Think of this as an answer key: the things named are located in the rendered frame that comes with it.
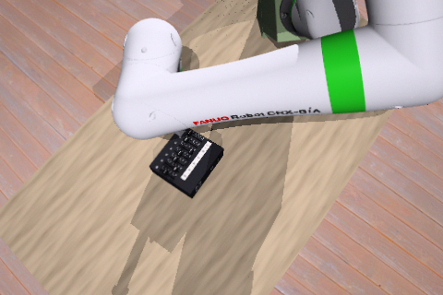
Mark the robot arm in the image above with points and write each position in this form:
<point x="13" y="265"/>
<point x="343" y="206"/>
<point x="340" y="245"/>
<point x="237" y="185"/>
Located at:
<point x="395" y="61"/>

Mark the black lighting desk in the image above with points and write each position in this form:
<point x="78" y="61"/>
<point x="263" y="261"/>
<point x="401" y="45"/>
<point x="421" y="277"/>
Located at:
<point x="188" y="169"/>

